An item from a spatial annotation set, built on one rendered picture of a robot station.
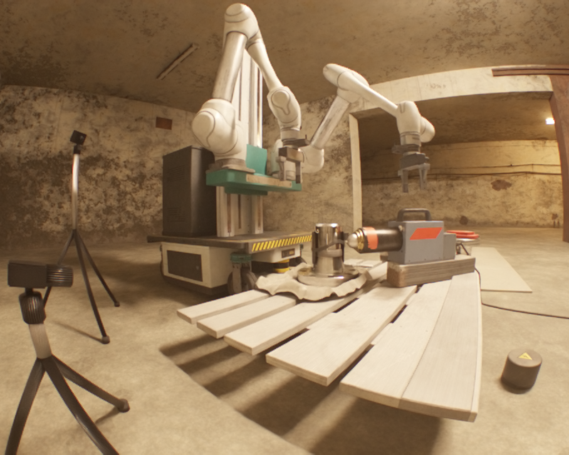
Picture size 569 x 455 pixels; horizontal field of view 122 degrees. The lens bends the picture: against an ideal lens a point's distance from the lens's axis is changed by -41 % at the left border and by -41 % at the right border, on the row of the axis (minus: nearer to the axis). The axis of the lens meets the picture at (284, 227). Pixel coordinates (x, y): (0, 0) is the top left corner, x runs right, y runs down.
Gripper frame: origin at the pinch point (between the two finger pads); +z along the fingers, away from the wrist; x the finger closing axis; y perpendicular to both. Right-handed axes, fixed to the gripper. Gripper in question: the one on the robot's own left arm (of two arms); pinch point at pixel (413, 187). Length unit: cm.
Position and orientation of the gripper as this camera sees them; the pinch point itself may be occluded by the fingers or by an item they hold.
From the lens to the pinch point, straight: 116.8
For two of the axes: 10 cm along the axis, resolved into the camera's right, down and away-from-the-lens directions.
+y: 9.9, -0.2, 1.4
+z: 0.2, 10.0, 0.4
